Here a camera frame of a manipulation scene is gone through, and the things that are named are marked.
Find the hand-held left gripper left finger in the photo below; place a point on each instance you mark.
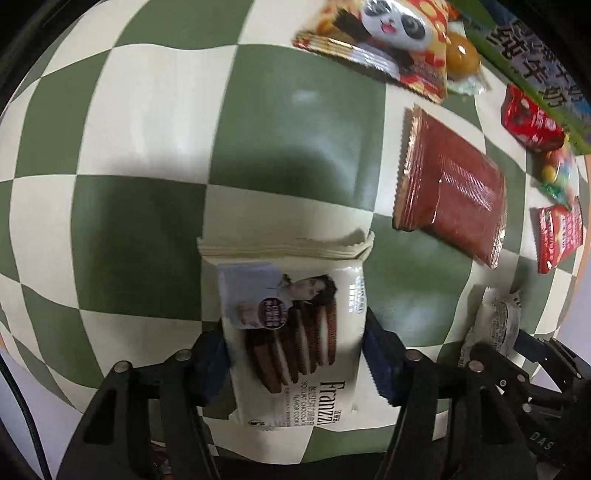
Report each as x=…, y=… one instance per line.
x=212, y=378

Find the small white snack packet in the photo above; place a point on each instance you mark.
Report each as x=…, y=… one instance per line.
x=494, y=318

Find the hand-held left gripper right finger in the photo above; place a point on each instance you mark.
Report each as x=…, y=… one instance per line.
x=381, y=364

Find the small red snack packet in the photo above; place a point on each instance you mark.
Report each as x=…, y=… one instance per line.
x=526, y=117

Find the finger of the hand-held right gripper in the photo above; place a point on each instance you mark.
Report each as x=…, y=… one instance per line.
x=531, y=341
x=519, y=381

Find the orange panda snack packet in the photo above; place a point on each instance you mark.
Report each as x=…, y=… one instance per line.
x=392, y=27

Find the cardboard box with blue print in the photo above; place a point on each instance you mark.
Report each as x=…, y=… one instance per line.
x=531, y=60

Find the green white checkered mat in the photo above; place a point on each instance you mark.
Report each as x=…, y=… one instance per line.
x=138, y=115

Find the small round cake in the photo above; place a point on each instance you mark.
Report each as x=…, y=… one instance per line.
x=461, y=57

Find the brown-red wafer packet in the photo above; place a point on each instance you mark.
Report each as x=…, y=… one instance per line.
x=452, y=189

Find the red and white snack packet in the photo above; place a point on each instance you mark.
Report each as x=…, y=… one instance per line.
x=556, y=235

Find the white cookie packet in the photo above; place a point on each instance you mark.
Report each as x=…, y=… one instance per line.
x=286, y=295

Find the colourful candy ball packet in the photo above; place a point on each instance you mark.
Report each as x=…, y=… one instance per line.
x=558, y=168

